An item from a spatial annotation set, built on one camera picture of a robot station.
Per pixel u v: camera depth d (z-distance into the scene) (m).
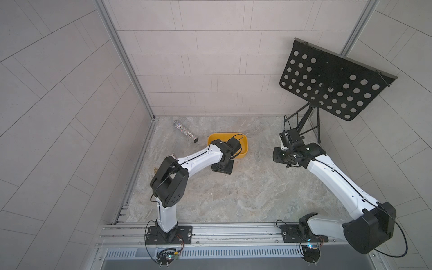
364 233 0.45
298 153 0.54
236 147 0.73
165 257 0.65
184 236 0.71
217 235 0.72
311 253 0.69
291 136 0.59
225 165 0.73
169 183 0.46
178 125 1.08
